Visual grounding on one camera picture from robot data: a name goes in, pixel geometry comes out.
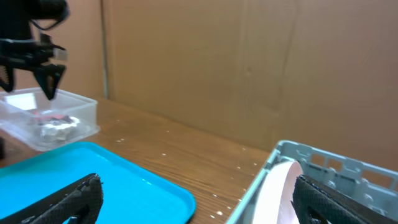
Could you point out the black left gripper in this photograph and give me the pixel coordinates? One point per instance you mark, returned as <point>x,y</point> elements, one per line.
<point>23,54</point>

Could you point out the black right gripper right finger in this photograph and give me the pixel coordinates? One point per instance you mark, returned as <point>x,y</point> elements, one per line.
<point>314,202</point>

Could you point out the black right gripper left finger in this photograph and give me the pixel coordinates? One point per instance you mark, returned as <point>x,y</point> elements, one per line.
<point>79,202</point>

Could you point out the red foil snack wrapper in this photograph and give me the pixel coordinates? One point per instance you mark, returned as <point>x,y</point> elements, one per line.
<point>50,117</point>

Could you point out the pink round plate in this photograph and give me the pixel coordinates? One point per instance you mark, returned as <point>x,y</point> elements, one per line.
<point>274,202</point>

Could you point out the white napkin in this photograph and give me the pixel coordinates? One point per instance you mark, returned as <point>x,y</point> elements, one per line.
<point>56,130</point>

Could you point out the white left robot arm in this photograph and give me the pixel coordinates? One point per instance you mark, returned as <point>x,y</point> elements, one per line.
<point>26,19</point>

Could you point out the clear plastic waste bin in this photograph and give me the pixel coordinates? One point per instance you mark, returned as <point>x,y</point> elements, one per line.
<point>18,108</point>

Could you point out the grey dishwasher rack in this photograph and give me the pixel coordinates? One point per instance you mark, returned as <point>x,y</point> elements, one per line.
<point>370,185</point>

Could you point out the teal serving tray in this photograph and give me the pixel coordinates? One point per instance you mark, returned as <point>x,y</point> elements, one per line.
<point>131,193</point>

